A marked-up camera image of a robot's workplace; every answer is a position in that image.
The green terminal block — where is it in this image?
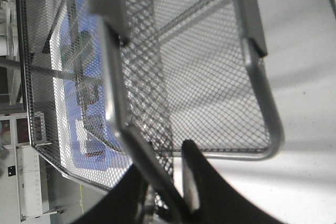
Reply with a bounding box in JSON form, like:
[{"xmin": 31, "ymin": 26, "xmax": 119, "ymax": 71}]
[{"xmin": 65, "ymin": 0, "xmax": 99, "ymax": 106}]

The white circuit breaker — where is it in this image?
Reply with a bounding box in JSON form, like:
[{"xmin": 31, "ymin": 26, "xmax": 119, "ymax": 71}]
[{"xmin": 75, "ymin": 114, "xmax": 121, "ymax": 157}]

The blue plastic tray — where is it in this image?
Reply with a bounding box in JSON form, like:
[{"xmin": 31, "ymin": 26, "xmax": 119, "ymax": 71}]
[{"xmin": 51, "ymin": 0, "xmax": 131, "ymax": 173}]

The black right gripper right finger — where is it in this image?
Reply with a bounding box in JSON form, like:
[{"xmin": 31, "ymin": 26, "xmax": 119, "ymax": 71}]
[{"xmin": 182, "ymin": 140, "xmax": 281, "ymax": 223}]

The mesh tray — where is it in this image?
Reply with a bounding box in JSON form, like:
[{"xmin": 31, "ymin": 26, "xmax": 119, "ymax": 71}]
[{"xmin": 16, "ymin": 0, "xmax": 284, "ymax": 223}]

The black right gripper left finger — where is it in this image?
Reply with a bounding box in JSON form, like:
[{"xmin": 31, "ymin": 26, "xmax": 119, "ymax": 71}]
[{"xmin": 73, "ymin": 165, "xmax": 155, "ymax": 224}]

